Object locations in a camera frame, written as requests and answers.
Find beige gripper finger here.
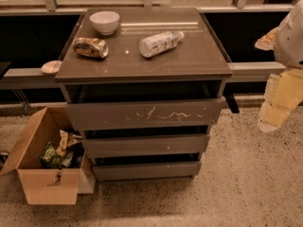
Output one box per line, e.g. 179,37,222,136
258,101,290,132

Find crumpled wrappers in box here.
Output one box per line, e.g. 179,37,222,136
56,130,84,168

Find crushed metallic can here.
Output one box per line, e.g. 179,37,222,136
73,37,109,59

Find grey middle drawer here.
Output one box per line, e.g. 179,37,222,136
82,134,210,158

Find grey drawer cabinet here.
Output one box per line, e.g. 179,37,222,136
56,8,231,167

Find grey top drawer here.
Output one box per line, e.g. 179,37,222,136
67,99,222,131

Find grey drawer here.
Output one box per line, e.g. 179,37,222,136
67,99,222,131
93,161,202,181
82,134,210,158

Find small round white disc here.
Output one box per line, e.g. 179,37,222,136
41,61,62,75

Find green snack bag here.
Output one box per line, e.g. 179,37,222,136
40,143,62,169

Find open cardboard box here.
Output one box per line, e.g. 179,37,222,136
1,106,96,205

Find white plastic bottle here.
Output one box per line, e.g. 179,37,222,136
139,31,185,58

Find grey ledge rail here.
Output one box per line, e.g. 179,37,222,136
0,61,285,90

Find grey bottom drawer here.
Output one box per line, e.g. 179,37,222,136
93,161,202,181

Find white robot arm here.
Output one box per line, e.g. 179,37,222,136
255,0,303,132

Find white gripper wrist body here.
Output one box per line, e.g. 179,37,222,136
264,69,303,111

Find white ceramic bowl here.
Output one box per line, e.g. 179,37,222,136
90,11,120,35

